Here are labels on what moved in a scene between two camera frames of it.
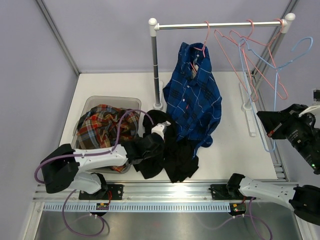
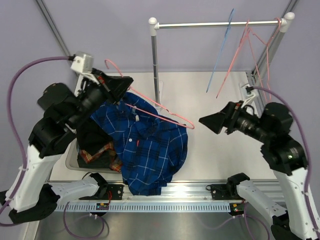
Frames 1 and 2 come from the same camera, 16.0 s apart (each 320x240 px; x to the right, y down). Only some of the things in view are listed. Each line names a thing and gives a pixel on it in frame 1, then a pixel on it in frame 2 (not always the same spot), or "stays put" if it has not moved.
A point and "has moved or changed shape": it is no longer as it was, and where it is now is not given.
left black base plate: x=116 y=191 stays put
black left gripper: x=161 y=148 -> x=116 y=86
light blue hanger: x=277 y=67 -> x=230 y=21
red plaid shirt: x=102 y=126 has moved or changed shape
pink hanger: x=203 y=49 -> x=160 y=116
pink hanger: x=245 y=60 has moved or changed shape
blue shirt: x=193 y=98 -> x=151 y=148
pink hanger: x=269 y=44 -> x=267 y=47
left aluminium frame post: x=48 y=18 stays put
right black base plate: x=220 y=192 stays put
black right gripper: x=273 y=120 -> x=215 y=121
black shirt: x=178 y=162 -> x=91 y=136
